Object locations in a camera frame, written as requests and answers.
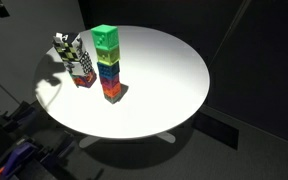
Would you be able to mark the blue toy cube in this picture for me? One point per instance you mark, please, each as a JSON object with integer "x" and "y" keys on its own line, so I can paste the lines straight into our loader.
{"x": 109, "y": 69}

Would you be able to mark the dark clamp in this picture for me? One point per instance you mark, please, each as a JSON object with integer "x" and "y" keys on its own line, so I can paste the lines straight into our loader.
{"x": 67, "y": 156}

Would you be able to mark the white table base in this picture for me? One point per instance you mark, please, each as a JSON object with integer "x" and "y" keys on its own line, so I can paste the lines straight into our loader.
{"x": 89, "y": 140}

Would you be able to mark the black clamp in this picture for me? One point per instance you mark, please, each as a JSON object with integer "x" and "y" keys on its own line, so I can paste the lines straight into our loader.
{"x": 7, "y": 116}

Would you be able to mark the magenta toy cube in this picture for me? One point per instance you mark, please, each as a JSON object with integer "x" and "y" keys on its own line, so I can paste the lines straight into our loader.
{"x": 110, "y": 80}

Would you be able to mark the orange toy cube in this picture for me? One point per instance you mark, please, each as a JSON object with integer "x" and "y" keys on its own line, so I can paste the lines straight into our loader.
{"x": 112, "y": 89}

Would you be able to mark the lime toy cube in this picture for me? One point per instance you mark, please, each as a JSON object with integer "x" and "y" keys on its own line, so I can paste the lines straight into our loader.
{"x": 108, "y": 56}

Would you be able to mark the black white plush cube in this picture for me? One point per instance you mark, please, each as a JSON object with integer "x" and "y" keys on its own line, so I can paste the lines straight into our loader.
{"x": 67, "y": 46}

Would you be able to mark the red purple plush cube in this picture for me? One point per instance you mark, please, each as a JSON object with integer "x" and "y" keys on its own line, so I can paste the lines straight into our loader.
{"x": 84, "y": 81}

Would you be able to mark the green toy cube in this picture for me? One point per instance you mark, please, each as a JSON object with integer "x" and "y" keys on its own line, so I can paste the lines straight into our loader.
{"x": 105, "y": 36}

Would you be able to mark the blue topped plush cube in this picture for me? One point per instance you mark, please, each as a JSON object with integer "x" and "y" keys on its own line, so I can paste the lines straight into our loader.
{"x": 82, "y": 66}

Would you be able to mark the grey toy cube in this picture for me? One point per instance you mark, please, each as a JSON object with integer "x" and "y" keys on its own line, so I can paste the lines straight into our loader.
{"x": 114, "y": 98}

